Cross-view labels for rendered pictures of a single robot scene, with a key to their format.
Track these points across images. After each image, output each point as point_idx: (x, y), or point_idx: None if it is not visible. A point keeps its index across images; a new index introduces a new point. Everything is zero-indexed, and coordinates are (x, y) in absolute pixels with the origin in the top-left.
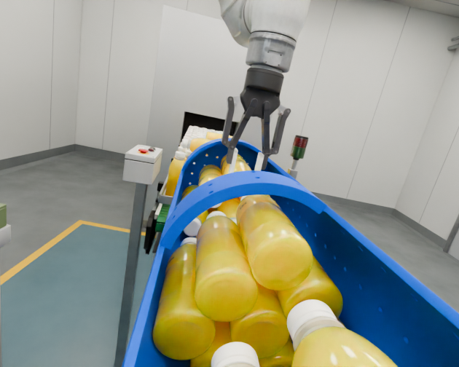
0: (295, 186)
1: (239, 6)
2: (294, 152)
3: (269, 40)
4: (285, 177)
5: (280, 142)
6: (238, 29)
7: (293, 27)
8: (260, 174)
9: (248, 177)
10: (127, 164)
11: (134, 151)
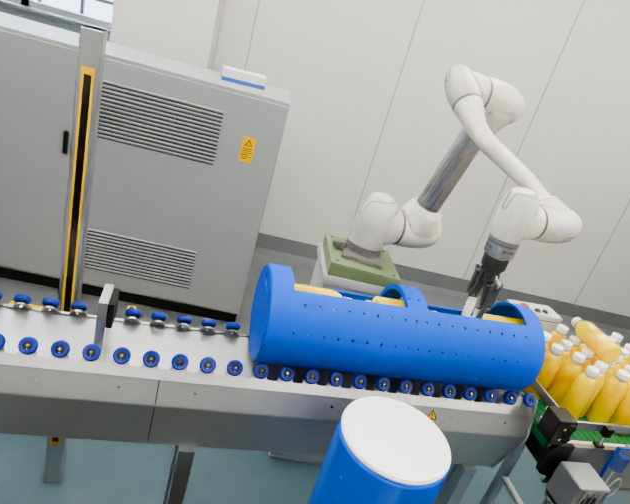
0: (406, 294)
1: None
2: None
3: (488, 238)
4: (422, 297)
5: (486, 303)
6: None
7: (499, 234)
8: (413, 289)
9: (406, 286)
10: None
11: (518, 302)
